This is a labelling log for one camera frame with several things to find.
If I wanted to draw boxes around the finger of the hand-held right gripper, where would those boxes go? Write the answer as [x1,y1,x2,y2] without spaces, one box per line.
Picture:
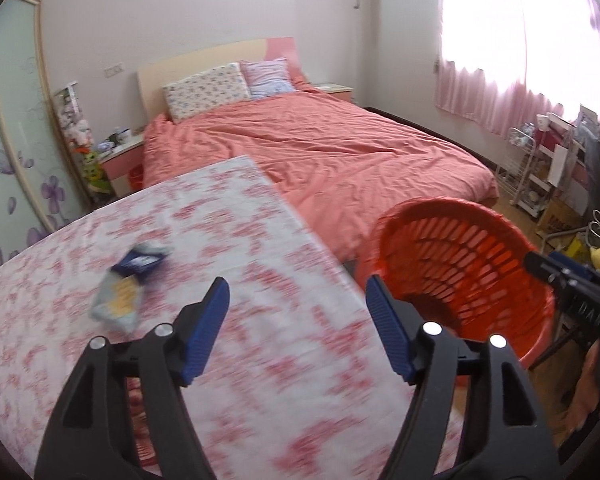
[523,251,600,291]

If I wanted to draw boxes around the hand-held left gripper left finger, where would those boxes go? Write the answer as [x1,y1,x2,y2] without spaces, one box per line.
[34,276,231,480]

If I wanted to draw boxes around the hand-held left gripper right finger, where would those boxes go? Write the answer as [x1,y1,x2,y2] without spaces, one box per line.
[365,274,563,480]

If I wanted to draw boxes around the red plastic basket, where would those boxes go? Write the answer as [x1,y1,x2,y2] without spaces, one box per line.
[356,197,557,388]

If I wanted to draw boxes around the navy blue sock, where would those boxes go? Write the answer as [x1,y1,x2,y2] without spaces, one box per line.
[115,242,173,281]

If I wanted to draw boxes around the person's right forearm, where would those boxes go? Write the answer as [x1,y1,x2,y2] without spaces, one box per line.
[565,345,600,441]

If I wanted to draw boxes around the cardboard box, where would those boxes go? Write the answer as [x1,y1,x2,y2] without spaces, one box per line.
[537,200,588,241]

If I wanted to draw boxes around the pink floral tablecloth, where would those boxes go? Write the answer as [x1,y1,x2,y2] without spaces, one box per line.
[0,156,461,480]

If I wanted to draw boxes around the yellow and white wrapper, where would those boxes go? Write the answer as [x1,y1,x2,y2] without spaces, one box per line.
[91,272,146,333]

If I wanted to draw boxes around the salmon bed blanket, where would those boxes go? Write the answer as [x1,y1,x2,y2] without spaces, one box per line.
[141,91,501,261]

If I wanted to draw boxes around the pink and white nightstand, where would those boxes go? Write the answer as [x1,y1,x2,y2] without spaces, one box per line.
[99,137,148,198]

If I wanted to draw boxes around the pink curtain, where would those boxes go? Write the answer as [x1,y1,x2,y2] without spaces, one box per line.
[432,0,600,141]

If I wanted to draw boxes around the stuffed toys pile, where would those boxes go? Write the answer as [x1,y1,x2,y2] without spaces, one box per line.
[52,82,112,201]

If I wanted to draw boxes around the floral pillow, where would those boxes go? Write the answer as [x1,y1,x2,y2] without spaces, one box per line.
[162,62,252,123]

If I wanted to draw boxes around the pale wooden nightstand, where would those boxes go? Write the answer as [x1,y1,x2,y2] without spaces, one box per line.
[312,82,355,106]

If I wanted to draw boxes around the pink striped pillow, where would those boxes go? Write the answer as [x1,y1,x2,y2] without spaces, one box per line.
[240,57,297,100]

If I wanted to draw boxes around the beige and pink headboard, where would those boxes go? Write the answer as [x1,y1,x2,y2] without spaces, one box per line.
[136,37,308,123]

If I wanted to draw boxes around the flower print wardrobe doors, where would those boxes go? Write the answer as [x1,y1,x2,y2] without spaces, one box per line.
[0,0,93,281]

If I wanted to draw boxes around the white wire rack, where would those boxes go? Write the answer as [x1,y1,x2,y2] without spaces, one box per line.
[495,125,561,218]

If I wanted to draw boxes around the dark bed frame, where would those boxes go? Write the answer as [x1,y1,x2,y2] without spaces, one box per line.
[362,105,501,171]

